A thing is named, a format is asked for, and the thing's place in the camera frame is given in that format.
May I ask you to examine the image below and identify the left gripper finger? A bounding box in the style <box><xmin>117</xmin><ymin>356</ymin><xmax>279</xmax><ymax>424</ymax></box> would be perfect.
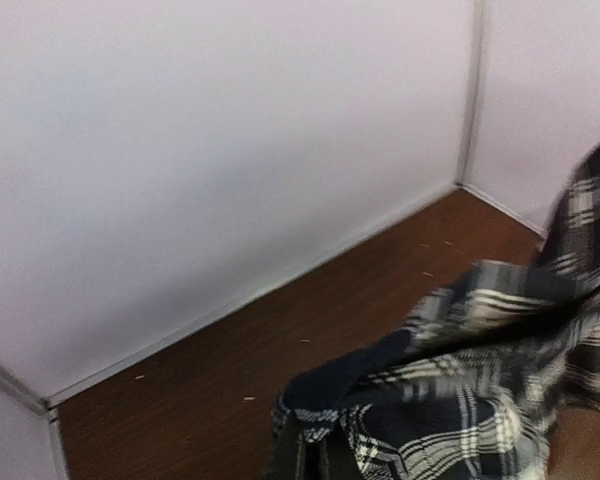
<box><xmin>261</xmin><ymin>412</ymin><xmax>331</xmax><ymax>480</ymax></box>

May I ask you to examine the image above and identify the aluminium frame post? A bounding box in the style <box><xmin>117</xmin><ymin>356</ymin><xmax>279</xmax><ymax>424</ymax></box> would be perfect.
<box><xmin>0</xmin><ymin>365</ymin><xmax>69</xmax><ymax>479</ymax></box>
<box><xmin>454</xmin><ymin>0</ymin><xmax>488</xmax><ymax>188</ymax></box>

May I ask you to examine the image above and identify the left aluminium frame post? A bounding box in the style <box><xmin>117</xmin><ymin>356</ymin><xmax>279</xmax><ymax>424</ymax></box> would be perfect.
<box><xmin>0</xmin><ymin>365</ymin><xmax>69</xmax><ymax>479</ymax></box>

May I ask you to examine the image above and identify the right aluminium frame post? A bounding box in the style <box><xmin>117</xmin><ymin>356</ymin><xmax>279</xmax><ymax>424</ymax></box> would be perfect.
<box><xmin>454</xmin><ymin>0</ymin><xmax>488</xmax><ymax>188</ymax></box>

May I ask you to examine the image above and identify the black white plaid shirt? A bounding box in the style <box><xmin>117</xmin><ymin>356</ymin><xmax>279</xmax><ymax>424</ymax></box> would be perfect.
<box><xmin>272</xmin><ymin>143</ymin><xmax>600</xmax><ymax>479</ymax></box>

